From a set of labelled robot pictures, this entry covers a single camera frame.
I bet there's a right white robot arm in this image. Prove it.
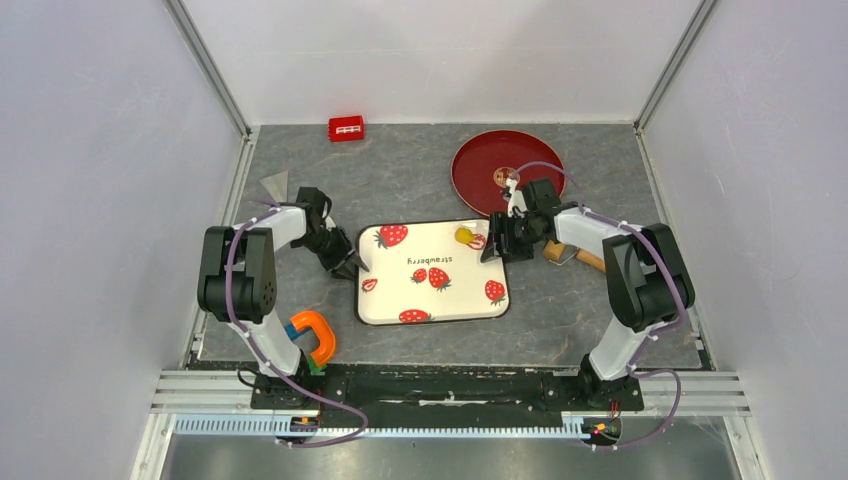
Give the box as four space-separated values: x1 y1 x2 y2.
480 178 695 408

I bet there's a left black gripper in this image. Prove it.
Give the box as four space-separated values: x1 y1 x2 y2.
294 226 369 282

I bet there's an orange handled metal scraper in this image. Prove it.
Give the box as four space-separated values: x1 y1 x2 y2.
260 171 289 203

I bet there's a yellow dough piece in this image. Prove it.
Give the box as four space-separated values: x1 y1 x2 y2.
454 227 475 245

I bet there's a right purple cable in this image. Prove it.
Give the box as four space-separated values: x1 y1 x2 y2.
514 161 690 453

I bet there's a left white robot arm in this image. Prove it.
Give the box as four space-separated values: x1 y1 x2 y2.
197 187 369 408

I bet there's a red toy brick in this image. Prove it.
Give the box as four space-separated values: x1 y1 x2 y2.
327 115 366 143

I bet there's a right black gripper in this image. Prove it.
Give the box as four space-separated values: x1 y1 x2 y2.
481 212 545 265

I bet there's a wooden dough roller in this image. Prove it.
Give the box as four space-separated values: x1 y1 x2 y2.
542 240 606 273

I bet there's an aluminium frame rail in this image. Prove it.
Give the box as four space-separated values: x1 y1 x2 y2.
151 365 751 443

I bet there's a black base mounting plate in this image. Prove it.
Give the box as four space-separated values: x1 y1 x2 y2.
250 364 645 429

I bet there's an orange horseshoe magnet toy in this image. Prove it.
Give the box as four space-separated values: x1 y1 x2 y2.
285 311 338 374

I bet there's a red round plate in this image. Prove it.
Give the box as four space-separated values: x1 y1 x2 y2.
450 130 565 217

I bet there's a white strawberry tray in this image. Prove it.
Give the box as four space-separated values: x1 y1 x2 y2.
355 219 511 327

